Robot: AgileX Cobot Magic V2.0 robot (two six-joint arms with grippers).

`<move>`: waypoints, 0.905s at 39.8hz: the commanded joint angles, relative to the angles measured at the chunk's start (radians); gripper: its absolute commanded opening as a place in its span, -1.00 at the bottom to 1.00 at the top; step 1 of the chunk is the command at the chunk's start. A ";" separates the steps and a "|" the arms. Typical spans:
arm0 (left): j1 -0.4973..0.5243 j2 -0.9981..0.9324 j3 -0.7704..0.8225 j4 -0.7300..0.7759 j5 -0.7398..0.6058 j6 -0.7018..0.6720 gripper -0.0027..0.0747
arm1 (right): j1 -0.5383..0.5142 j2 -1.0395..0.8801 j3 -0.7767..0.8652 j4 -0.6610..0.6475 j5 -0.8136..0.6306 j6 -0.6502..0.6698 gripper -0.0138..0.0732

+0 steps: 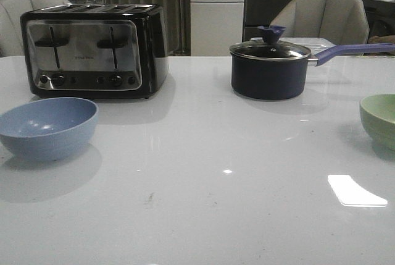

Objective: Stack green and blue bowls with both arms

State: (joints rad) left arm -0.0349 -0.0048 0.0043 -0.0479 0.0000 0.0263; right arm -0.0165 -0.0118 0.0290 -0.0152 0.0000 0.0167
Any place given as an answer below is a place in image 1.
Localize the black and silver toaster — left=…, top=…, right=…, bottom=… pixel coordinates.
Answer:
left=20, top=4, right=168, bottom=99

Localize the beige chair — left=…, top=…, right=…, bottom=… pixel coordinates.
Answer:
left=270, top=0, right=370, bottom=45
left=1, top=0, right=70, bottom=57

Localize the glass pot lid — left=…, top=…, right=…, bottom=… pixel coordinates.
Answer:
left=230, top=25, right=311, bottom=61

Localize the beige chair right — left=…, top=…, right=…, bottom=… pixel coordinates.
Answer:
left=270, top=0, right=370, bottom=45

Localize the blue bowl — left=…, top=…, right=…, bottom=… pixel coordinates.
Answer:
left=1, top=97, right=98, bottom=162

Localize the green bowl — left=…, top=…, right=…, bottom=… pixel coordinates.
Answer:
left=359, top=94, right=394, bottom=151

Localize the dark blue saucepan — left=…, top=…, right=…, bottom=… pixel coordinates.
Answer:
left=231, top=43, right=394, bottom=101

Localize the white refrigerator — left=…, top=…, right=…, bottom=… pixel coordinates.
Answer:
left=190, top=0, right=244, bottom=56

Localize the beige chair left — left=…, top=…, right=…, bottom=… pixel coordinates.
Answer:
left=1, top=0, right=70, bottom=57

